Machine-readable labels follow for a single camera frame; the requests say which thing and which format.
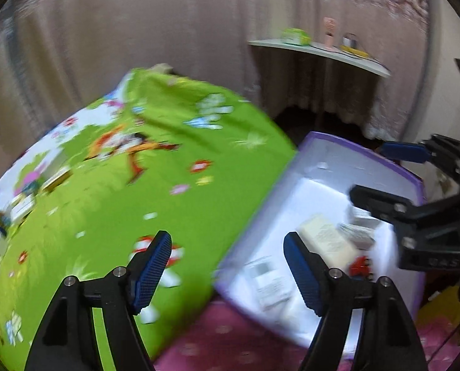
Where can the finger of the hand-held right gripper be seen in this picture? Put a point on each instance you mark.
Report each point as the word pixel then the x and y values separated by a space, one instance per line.
pixel 380 201
pixel 404 150

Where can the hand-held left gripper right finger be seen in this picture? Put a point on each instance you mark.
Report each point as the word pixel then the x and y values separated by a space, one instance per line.
pixel 303 274

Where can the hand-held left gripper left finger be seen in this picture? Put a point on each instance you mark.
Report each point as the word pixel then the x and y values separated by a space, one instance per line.
pixel 152 274

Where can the white box with barcode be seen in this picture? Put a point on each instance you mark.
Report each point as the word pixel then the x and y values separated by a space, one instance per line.
pixel 270 282

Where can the beige box with line drawing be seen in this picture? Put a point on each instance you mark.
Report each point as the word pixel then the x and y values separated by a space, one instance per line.
pixel 326 239

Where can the orange toy truck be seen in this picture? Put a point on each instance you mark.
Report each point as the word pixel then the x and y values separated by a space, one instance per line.
pixel 359 266

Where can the white storage box purple rim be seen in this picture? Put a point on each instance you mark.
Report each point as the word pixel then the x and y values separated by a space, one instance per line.
pixel 318 185

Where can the yellow bag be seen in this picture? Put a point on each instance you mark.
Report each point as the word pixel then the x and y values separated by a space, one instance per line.
pixel 442 309

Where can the green cartoon printed blanket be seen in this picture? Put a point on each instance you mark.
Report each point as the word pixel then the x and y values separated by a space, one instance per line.
pixel 137 201

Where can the pink patterned rug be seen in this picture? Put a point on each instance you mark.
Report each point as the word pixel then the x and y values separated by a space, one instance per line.
pixel 230 340

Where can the yellow flat item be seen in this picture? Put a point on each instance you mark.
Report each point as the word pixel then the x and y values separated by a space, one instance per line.
pixel 355 51

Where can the white side table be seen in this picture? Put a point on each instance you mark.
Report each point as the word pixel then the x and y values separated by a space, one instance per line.
pixel 330 56

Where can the metal cup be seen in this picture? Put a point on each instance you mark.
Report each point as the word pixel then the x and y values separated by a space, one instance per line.
pixel 350 40

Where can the pink bottle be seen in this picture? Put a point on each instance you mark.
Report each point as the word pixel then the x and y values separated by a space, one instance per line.
pixel 329 33

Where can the large flat white box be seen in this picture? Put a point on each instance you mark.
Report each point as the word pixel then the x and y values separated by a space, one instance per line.
pixel 57 162

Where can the green toy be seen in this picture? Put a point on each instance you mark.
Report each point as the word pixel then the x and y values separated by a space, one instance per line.
pixel 296 36

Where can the beige patterned curtain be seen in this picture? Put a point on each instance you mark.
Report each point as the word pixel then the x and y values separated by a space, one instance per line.
pixel 137 27

